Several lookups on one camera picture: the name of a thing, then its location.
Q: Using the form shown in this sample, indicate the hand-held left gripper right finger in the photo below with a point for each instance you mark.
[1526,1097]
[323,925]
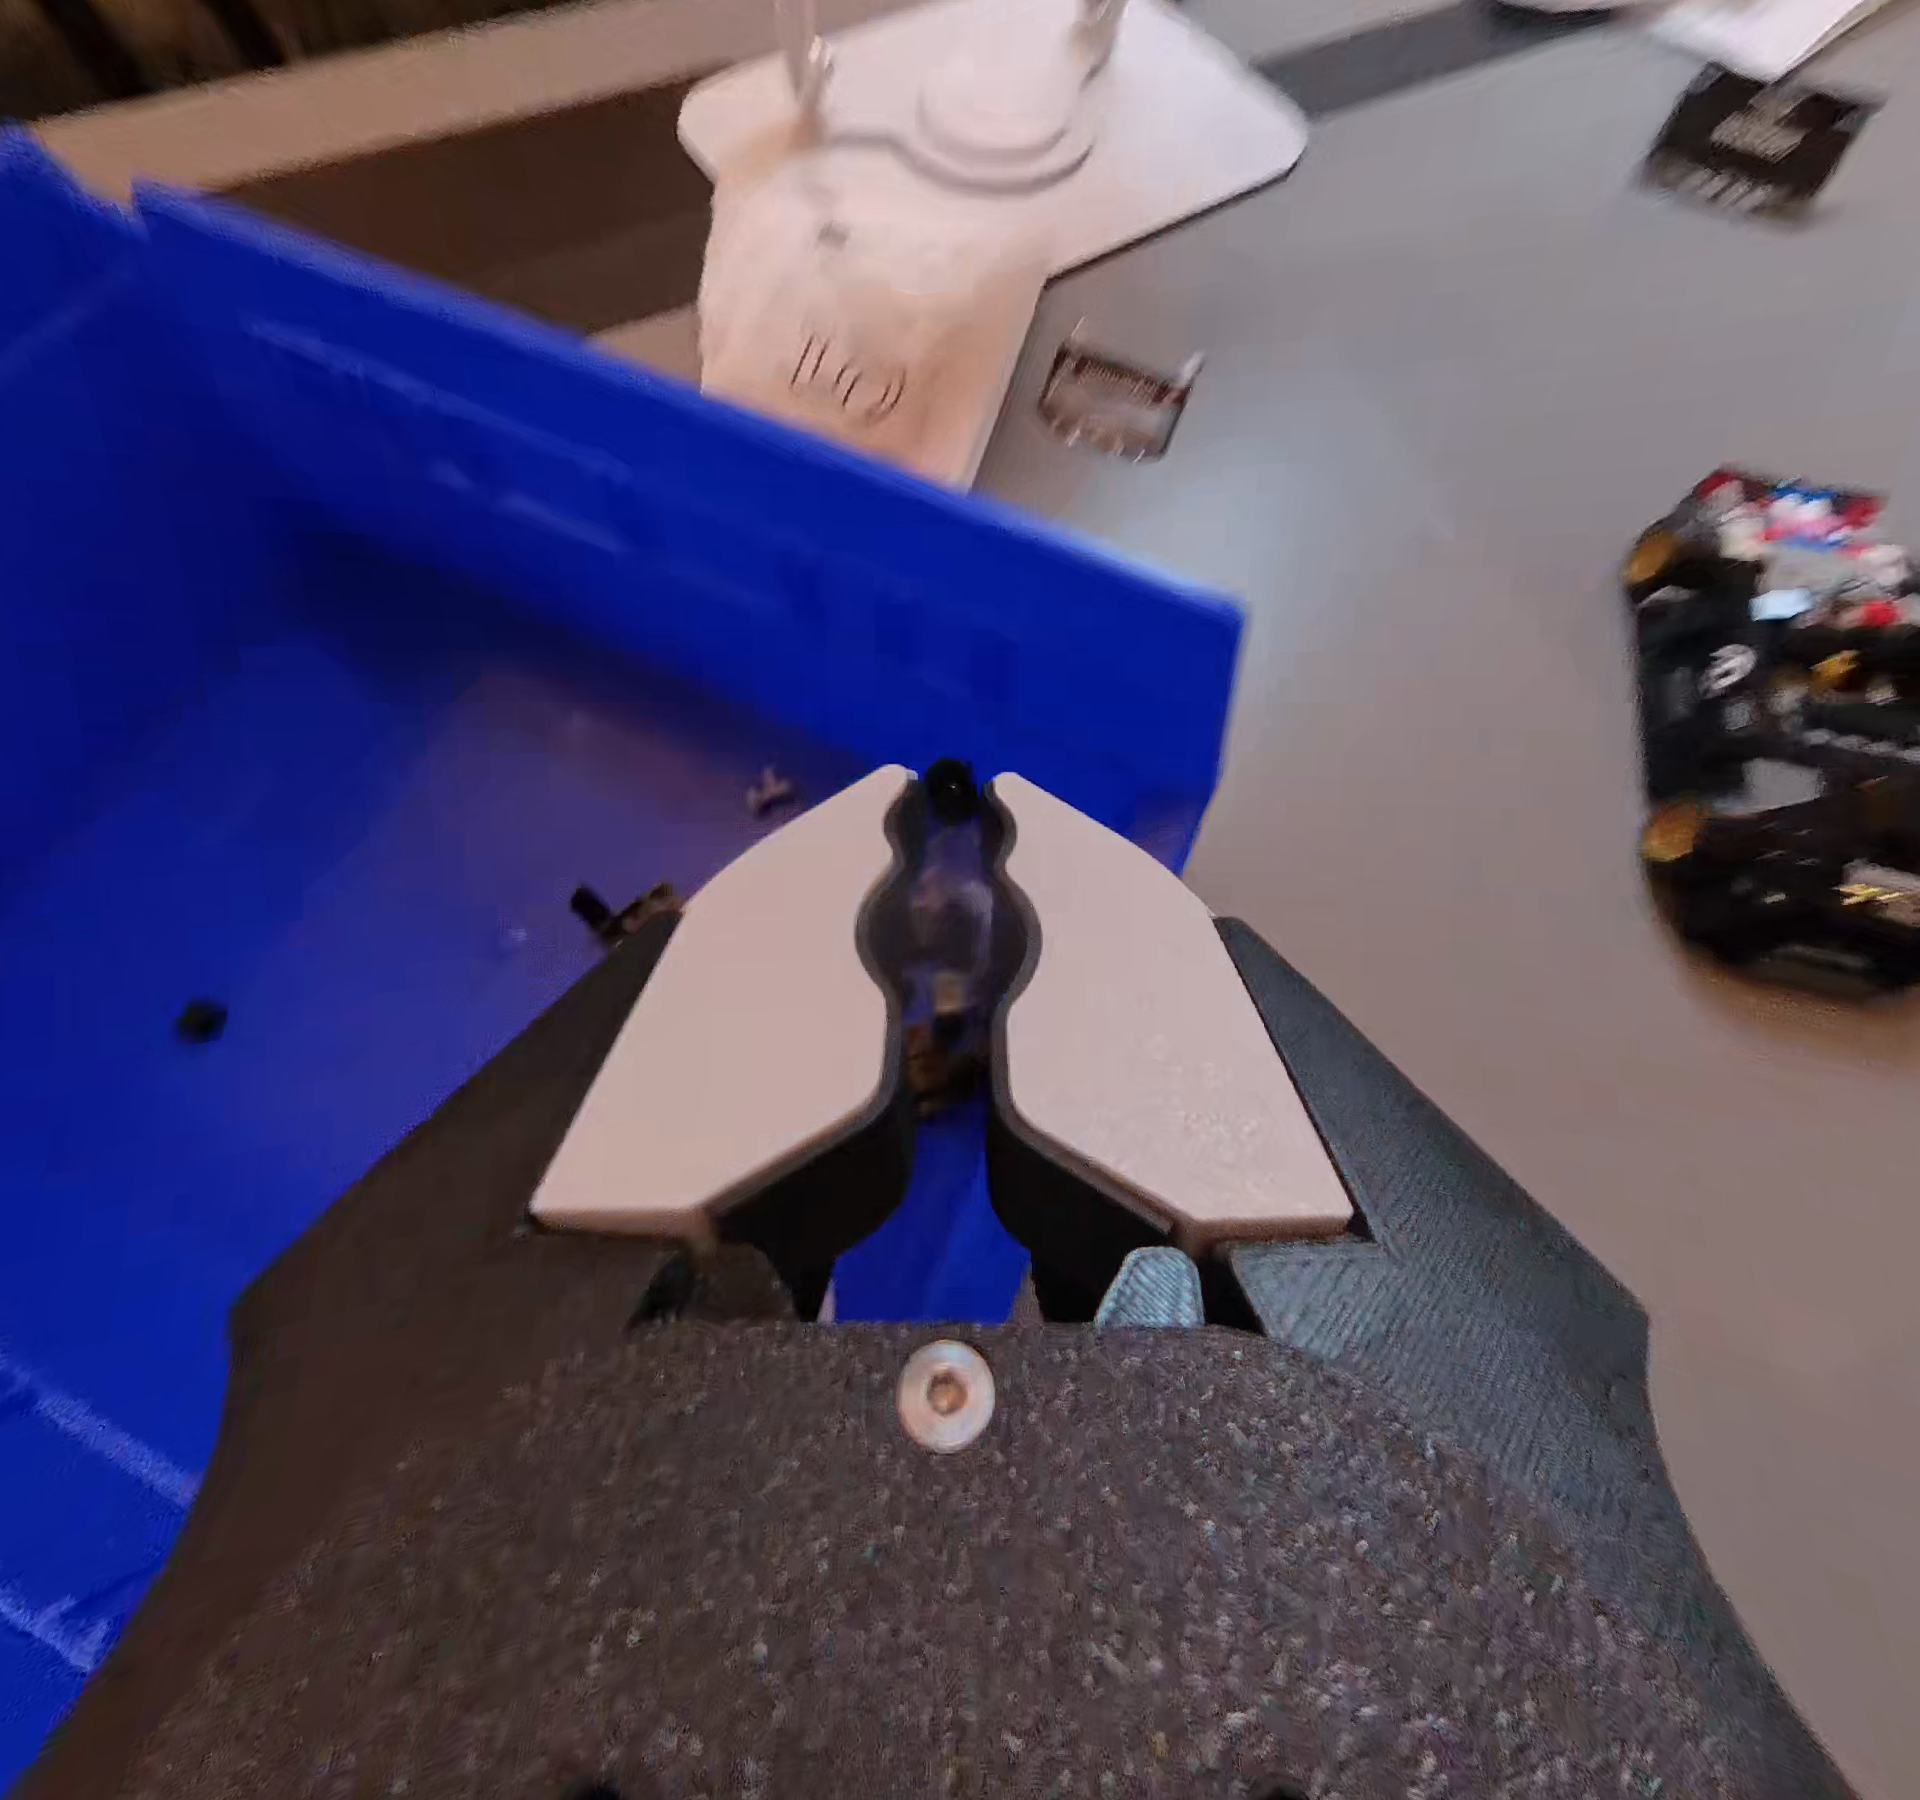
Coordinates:
[1171,1037]

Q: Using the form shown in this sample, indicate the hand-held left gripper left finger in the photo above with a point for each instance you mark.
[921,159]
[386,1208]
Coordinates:
[749,1037]

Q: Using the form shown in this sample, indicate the blue plastic bin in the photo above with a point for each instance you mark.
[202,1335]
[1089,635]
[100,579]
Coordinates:
[361,690]

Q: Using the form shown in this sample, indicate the black lego car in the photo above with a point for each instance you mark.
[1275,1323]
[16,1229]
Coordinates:
[1787,750]

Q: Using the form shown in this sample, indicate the loose lego pieces in bin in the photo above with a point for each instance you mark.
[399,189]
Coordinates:
[626,908]

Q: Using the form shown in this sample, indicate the clear lego windshield piece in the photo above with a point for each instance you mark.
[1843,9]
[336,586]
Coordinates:
[1118,389]

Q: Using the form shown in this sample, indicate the black printed lego plate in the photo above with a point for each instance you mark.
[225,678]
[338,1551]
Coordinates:
[1756,145]

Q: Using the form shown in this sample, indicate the white printed paper bag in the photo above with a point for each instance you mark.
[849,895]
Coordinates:
[855,330]

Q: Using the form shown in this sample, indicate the white booklet stand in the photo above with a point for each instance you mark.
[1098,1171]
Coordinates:
[1021,106]

